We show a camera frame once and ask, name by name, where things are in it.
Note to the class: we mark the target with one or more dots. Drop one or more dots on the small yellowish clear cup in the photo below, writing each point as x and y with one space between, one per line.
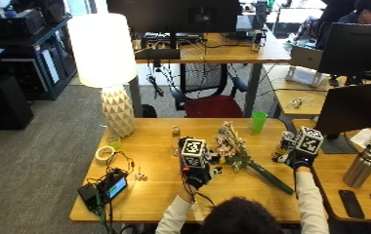
114 142

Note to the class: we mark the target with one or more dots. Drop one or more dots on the stainless steel water bottle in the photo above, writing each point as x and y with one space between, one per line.
360 169

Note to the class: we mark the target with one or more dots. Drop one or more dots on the person's right hand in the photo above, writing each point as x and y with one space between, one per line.
300 161

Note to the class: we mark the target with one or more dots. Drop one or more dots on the black cabinet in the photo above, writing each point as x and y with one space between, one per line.
1 100

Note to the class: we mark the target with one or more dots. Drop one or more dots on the white marker cube on left glove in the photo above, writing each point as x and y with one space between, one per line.
193 152

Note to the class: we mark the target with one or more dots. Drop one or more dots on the roll of beige tape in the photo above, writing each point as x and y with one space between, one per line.
103 154

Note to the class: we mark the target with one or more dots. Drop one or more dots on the white marker cube on glove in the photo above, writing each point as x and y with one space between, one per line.
193 152
308 141

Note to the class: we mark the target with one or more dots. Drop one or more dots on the small amber bottle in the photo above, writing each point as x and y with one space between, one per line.
175 131

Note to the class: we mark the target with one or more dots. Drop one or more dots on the white lamp with faceted base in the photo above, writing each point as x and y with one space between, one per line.
102 52

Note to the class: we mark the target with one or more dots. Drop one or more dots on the small white connector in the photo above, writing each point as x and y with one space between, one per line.
139 176

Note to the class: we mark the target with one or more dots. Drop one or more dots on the black box under desk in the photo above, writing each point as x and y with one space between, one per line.
157 54

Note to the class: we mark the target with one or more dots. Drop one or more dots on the black smartphone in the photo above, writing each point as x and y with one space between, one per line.
350 203

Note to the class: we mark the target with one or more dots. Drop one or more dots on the red office chair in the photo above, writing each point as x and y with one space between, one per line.
213 105

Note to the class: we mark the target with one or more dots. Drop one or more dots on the black equipment case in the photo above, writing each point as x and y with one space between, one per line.
9 24

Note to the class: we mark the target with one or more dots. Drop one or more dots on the large black monitor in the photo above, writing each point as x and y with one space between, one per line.
358 48

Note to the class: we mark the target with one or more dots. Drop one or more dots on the black device with lit screen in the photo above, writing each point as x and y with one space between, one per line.
115 186

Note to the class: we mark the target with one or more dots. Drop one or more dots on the white marker cube on right glove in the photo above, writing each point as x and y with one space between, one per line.
308 141

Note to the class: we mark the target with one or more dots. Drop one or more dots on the wide black monitor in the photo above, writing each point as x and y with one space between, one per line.
171 14

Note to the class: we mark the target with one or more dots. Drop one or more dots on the silver laptop on stand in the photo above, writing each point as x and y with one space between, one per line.
306 61

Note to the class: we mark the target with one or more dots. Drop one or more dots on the white paper sheet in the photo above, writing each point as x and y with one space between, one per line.
364 138

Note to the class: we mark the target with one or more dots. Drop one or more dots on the black monitor with grey stand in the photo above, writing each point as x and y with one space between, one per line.
354 109

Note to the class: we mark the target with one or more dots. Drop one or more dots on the small black box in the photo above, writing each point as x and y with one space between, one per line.
87 195

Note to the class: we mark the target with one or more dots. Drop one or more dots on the black shelf unit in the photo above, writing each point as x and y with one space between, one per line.
42 61

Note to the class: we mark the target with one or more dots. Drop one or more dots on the person's left hand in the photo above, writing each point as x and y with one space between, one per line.
198 177

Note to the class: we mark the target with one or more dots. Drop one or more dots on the long wooden desk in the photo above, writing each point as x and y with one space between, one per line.
237 52

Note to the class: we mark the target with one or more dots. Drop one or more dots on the small wooden side desk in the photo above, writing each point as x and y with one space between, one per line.
298 97

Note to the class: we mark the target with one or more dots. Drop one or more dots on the bouquet of dried flowers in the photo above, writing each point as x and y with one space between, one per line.
235 151

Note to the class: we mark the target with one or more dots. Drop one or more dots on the green plastic cup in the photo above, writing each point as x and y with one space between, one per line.
258 123

